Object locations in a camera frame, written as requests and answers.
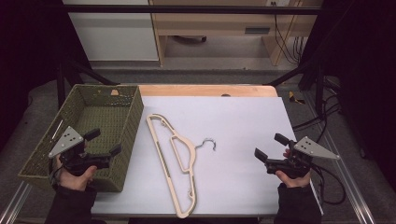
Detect white cabinet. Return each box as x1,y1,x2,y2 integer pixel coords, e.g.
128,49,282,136
62,0,160,63

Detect person's left hand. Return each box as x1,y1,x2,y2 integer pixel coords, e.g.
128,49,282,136
57,154,98,191

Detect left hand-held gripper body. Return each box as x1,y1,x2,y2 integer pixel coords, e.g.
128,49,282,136
48,125,112,177

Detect aluminium rail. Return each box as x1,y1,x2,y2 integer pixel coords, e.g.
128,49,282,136
0,181,33,224
303,92,376,224

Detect black chair base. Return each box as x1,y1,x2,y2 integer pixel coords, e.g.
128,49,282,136
172,35,208,44

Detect black horizontal frame bar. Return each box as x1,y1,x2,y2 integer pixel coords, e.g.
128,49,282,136
60,4,323,16

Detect yellow and black tool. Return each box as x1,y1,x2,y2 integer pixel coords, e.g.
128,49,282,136
288,91,306,105

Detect black wall cables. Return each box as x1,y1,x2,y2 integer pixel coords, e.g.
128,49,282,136
273,2,307,66

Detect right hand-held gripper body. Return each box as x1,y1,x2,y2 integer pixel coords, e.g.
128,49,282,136
265,135,341,180

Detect person's right hand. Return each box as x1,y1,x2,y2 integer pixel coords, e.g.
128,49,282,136
275,148,312,189

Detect dark curtain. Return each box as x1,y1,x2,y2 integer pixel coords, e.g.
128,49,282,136
0,0,92,152
298,0,396,191

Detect green woven basket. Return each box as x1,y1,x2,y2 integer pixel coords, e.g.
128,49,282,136
17,83,145,193

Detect beige clothes hanger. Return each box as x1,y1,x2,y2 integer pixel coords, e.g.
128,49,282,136
145,113,218,219

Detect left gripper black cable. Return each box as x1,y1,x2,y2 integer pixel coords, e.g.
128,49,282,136
49,158,64,189

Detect wooden desk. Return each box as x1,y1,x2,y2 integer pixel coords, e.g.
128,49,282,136
148,0,323,67

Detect black frame leg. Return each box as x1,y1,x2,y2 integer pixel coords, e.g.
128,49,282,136
55,59,120,110
264,59,326,116

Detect black floor cables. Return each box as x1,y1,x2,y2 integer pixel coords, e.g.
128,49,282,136
291,76,344,162

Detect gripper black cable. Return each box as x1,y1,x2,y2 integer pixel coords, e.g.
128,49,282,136
49,158,64,189
309,164,347,206

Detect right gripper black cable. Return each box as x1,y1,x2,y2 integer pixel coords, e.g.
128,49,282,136
309,164,347,206

